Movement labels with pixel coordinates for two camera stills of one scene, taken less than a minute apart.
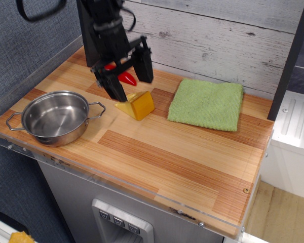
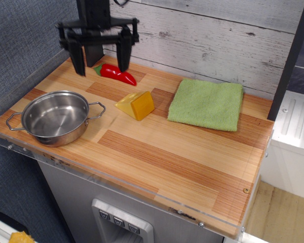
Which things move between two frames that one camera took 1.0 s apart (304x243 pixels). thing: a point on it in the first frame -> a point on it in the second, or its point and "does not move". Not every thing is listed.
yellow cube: [140, 105] does not move
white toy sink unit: [289, 162] does not move
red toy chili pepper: [124, 76] does not move
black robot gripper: [117, 50] -> [96, 27]
